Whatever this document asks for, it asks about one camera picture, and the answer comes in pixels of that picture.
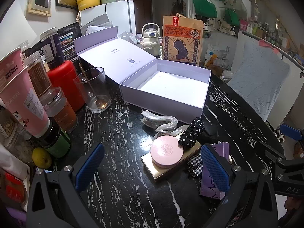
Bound gold stirring spoon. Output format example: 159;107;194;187
78;63;107;107

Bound brown printed paper bag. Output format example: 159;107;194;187
162;14;204;66

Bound row of bottles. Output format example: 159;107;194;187
240;14;292;50

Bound pink squeeze tube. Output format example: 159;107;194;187
0;67;50;138

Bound wall intercom panel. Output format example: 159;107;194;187
27;0;52;17

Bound white gift box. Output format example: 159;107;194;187
74;26;212;124

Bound pink printed container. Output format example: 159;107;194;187
0;48;24;93

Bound pearl hair claw clip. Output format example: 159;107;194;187
141;110;189;141

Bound clear jar brown contents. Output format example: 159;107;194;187
24;51;53;95

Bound red canister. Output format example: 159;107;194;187
47;60;85;112

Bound clear jar orange label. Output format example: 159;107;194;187
38;87;79;133

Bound red packet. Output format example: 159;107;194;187
0;171;29;209

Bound light blue cushion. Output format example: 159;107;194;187
229;38;291;121

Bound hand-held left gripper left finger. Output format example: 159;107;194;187
27;143;105;228

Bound brown hanging bag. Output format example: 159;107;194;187
171;0;187;17

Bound clear drinking glass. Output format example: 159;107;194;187
74;67;111;113

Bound pink round compact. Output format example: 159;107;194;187
150;135;184;169

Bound gold cardboard box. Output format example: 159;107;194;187
141;142;202;182

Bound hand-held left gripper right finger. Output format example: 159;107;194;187
200;144;278;228

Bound black snack packet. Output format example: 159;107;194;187
57;22;82;62

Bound cream kettle bottle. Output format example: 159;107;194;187
142;23;161;57

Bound green jar black lid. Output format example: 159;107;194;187
38;119;72;158

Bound purple card packet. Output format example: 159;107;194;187
199;141;232;200

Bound grey plastic bag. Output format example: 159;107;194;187
81;13;113;35

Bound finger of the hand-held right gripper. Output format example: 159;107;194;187
258;141;304;170
277;123;304;145

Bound dark brown door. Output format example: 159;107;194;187
125;0;152;32

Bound white fridge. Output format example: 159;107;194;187
79;0;137;35

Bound clear jar of seeds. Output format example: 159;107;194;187
0;107;31;162

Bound black white gingham scrunchie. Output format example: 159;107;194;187
186;152;205;177

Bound dark jar clear lid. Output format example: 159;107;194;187
39;27;66;70

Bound green tote bag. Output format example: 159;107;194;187
192;0;218;18

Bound yellow lemon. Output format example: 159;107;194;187
32;147;53;169

